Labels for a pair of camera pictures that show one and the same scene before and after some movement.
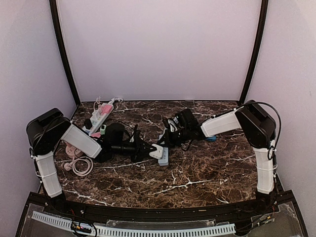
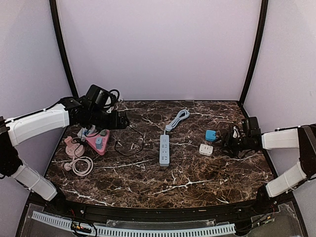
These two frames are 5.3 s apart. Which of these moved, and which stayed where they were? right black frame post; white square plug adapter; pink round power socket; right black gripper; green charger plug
Moved: white square plug adapter; right black gripper
Stayed: green charger plug; pink round power socket; right black frame post
